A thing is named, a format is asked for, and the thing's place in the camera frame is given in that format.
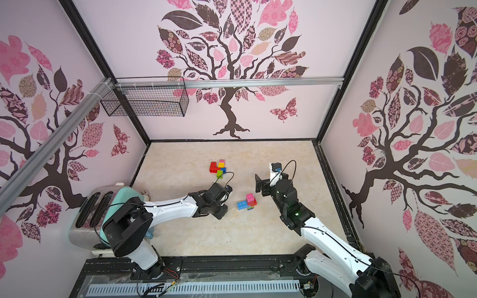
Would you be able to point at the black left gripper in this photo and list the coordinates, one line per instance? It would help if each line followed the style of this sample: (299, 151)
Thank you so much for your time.
(223, 211)

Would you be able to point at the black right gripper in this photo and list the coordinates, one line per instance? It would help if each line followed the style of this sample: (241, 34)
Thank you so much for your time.
(268, 185)

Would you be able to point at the tall red lego brick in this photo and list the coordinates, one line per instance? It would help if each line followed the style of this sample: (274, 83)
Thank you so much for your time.
(252, 203)

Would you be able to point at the long blue lego brick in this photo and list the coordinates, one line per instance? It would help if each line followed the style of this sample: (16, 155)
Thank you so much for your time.
(242, 205)

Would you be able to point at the long red lego brick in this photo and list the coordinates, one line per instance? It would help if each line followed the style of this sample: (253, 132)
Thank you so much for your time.
(213, 167)

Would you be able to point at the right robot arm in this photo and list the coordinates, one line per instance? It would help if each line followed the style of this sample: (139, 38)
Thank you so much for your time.
(355, 273)

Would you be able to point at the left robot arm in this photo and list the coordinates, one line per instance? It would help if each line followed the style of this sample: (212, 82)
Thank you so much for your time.
(125, 230)

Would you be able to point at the blue mug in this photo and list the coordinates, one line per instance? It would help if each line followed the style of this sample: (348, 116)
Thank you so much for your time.
(150, 234)

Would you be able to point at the mint green toaster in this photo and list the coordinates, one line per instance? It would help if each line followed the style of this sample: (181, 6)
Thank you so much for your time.
(86, 231)

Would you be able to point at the white slotted cable duct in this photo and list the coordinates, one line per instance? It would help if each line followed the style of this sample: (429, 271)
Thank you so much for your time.
(194, 289)

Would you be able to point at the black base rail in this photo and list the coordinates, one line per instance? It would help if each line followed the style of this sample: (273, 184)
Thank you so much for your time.
(208, 269)

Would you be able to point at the black wire basket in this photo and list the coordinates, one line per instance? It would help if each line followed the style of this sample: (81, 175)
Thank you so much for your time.
(163, 96)

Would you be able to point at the aluminium frame bar back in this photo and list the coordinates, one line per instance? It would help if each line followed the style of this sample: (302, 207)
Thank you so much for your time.
(234, 83)

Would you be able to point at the aluminium frame bar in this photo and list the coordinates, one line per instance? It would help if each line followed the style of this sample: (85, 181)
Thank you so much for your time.
(20, 180)
(234, 83)

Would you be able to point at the aluminium frame bar left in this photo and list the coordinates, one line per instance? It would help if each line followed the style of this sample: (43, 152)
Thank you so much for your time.
(20, 180)

